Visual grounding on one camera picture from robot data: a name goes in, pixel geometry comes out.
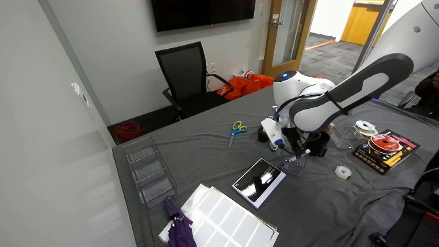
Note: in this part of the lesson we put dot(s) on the red ribbon spool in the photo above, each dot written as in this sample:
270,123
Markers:
384,144

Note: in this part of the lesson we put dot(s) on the white ribbon spool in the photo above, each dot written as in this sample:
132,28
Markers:
364,129

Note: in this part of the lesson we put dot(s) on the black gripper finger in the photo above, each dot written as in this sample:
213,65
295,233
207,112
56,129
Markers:
296,148

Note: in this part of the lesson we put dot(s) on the black office chair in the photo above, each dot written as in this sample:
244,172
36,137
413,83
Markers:
185,72

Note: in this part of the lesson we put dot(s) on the clear plastic tray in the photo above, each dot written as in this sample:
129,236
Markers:
150,171

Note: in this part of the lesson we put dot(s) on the clear small box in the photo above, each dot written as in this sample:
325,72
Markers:
340,140

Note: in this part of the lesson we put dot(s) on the clear tape roll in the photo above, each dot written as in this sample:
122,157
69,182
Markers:
342,171

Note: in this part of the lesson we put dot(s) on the clear acrylic holder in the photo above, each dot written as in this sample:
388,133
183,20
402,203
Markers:
294,164

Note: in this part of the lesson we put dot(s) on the green handled scissors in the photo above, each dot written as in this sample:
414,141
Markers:
236,129

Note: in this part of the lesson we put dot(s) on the white marker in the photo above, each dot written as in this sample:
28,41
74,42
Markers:
301,155

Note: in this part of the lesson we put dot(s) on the wooden door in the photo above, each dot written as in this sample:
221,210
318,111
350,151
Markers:
288,27

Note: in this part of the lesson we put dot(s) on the purple cloth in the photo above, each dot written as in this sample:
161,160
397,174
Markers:
180,231

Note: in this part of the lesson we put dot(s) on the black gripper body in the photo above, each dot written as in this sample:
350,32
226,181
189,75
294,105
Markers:
292,135

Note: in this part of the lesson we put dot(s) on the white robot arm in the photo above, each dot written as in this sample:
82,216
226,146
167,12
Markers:
310,104

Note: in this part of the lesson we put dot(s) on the black cup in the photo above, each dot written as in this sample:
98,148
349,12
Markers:
317,142

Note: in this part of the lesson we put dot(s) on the black yellow product box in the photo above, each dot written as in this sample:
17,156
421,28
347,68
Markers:
384,161

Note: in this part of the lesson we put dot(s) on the wall television screen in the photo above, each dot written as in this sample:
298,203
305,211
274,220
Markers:
180,13

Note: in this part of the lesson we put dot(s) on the orange plastic bag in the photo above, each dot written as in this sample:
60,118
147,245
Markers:
239,86

